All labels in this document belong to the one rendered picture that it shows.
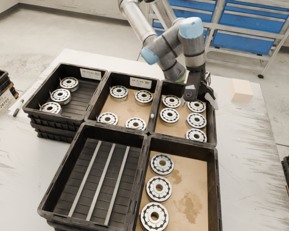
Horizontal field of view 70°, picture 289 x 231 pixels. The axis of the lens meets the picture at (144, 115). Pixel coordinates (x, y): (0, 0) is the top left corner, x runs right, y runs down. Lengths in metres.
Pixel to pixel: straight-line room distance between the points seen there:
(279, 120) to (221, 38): 1.20
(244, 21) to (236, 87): 1.46
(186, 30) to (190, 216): 0.67
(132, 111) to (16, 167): 0.63
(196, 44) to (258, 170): 0.78
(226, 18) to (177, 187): 2.30
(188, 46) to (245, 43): 2.31
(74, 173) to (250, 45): 2.64
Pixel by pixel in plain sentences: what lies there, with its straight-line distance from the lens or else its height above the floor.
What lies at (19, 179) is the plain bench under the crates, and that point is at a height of 0.70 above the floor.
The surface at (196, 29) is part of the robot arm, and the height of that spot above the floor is 1.36.
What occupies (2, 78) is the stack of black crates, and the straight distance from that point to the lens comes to 1.97.
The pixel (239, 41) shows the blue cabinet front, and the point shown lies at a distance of 3.00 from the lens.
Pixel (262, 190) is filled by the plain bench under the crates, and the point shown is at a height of 0.70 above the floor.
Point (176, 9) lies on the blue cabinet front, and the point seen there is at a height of 0.69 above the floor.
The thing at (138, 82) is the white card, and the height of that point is 0.89.
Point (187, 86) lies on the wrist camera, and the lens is 0.78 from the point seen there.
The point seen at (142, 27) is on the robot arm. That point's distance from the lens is 0.91.
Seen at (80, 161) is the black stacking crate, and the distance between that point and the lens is 0.97.
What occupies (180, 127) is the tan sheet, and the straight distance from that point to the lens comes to 1.09.
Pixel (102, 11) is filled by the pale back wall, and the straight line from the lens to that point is 4.05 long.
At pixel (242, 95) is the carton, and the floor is 0.76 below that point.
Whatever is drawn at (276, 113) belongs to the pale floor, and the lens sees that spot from 2.84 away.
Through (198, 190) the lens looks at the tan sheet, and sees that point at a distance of 0.93.
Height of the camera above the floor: 1.65
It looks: 48 degrees down
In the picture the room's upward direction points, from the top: 6 degrees clockwise
